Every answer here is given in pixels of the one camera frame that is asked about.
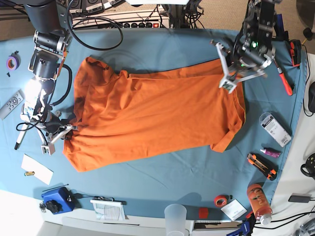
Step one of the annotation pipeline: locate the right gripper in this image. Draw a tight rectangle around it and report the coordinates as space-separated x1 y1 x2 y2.
35 111 77 145

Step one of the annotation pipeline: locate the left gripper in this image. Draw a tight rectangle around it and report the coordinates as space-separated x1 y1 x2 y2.
211 39 276 86

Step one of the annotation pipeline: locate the orange t-shirt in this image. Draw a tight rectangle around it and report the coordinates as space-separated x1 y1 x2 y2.
63 57 246 172

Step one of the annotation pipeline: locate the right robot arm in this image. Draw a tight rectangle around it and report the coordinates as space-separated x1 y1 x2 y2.
15 0 75 154

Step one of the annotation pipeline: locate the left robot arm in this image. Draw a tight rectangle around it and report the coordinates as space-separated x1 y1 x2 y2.
211 0 278 93

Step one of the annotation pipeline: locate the white marker pen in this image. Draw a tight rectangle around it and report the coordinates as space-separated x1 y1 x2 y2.
14 124 29 150

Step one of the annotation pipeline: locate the white paper card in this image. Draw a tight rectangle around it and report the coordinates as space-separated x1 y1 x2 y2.
21 154 53 185

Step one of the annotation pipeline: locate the blue clamp top right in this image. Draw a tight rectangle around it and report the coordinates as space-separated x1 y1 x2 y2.
272 14 289 42

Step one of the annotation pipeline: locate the blue clamp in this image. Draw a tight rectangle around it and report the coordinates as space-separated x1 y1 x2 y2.
227 211 256 236
272 14 289 42

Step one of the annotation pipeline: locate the small yellow battery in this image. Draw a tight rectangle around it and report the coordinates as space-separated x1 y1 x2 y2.
24 172 35 176

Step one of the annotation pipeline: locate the clear plastic bit case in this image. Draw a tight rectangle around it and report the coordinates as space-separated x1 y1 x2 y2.
259 112 291 148

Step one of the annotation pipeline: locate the orange black clamp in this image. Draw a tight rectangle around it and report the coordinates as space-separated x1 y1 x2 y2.
290 39 302 67

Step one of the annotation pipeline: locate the grey remote control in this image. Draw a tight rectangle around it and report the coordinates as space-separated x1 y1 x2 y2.
0 89 25 120

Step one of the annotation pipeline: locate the blue box with knob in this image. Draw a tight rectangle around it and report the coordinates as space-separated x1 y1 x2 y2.
41 187 75 215

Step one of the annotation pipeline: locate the white folded booklet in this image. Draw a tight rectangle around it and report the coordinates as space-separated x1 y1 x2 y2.
90 199 126 221

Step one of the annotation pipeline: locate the purple tape roll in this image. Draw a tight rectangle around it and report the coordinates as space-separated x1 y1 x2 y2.
6 51 21 71

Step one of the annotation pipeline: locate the small pink glue tube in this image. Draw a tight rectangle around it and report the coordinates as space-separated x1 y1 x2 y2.
260 148 281 158

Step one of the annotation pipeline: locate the orange black utility knife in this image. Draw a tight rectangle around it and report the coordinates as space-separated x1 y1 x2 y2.
247 153 277 181

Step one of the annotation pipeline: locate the black power strip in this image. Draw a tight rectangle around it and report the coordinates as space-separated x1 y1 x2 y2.
116 21 168 29

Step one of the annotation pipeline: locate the blue table cloth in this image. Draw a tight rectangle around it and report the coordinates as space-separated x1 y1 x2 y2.
0 29 308 220

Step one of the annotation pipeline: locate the translucent plastic cup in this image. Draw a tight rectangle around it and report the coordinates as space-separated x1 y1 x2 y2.
164 204 187 236

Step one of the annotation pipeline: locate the red tape roll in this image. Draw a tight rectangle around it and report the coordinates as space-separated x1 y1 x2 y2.
214 195 229 207

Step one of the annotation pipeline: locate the orange drink bottle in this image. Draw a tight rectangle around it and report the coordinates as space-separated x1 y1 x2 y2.
247 184 272 225

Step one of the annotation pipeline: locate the white square note pad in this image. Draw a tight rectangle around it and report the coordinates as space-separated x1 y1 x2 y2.
221 199 247 221

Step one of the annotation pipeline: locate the small red block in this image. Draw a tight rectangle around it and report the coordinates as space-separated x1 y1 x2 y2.
198 207 209 219

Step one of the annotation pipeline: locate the blue clamp bottom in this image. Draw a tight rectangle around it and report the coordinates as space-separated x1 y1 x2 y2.
227 211 256 236

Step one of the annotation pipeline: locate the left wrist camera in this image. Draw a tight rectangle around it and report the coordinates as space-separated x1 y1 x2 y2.
219 79 237 94

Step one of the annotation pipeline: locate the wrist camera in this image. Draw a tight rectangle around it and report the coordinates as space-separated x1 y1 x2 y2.
219 79 237 94
41 144 55 155

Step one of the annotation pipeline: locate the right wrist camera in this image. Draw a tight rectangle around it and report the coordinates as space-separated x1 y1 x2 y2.
41 144 55 155

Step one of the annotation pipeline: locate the orange handled screwdriver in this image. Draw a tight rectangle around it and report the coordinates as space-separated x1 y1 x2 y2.
274 59 293 96

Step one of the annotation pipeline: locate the black cable tie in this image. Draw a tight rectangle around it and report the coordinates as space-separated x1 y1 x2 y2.
42 184 69 192

